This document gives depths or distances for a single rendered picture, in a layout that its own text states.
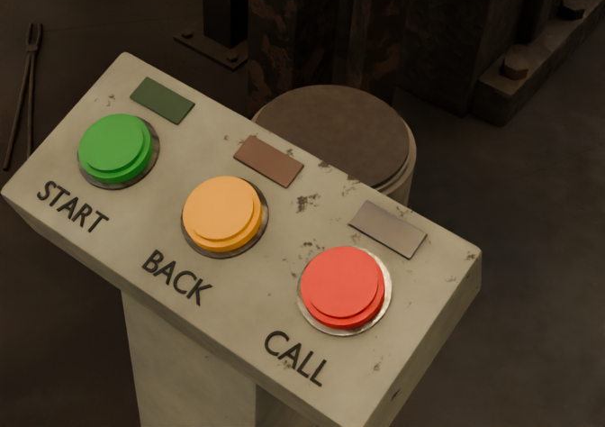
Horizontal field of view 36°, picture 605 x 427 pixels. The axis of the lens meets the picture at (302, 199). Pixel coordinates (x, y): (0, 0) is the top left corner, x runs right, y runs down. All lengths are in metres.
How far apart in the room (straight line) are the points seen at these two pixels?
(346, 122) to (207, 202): 0.21
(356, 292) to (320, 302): 0.02
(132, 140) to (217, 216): 0.07
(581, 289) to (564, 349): 0.10
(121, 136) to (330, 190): 0.12
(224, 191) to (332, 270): 0.07
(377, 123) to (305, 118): 0.05
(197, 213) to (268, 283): 0.05
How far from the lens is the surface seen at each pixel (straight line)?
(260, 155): 0.49
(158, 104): 0.52
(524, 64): 1.46
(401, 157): 0.64
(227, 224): 0.47
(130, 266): 0.48
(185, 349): 0.53
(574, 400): 1.18
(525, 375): 1.18
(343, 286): 0.44
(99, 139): 0.51
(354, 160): 0.63
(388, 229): 0.46
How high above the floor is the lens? 0.96
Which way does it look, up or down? 47 degrees down
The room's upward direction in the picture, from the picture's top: 4 degrees clockwise
